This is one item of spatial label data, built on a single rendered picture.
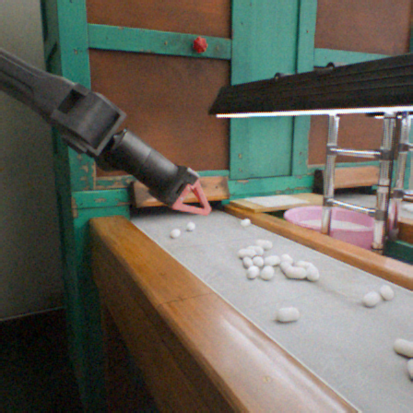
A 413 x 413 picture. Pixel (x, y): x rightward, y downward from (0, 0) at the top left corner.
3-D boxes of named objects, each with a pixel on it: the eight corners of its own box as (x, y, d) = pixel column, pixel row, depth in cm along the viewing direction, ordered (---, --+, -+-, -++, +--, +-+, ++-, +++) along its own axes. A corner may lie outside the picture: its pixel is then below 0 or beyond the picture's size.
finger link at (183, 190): (207, 193, 74) (171, 163, 69) (225, 198, 67) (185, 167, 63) (187, 222, 73) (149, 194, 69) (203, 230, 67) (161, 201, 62)
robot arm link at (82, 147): (62, 135, 54) (97, 89, 57) (48, 145, 64) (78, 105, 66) (129, 185, 60) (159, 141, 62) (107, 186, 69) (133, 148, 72)
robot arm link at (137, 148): (105, 150, 56) (126, 120, 58) (93, 155, 62) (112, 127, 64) (143, 178, 59) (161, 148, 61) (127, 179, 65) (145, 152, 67)
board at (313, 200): (254, 213, 112) (254, 209, 112) (229, 204, 125) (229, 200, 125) (339, 203, 126) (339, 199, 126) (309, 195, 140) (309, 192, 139)
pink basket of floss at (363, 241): (385, 272, 92) (389, 233, 90) (274, 257, 101) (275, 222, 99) (381, 241, 116) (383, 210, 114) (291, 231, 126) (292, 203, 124)
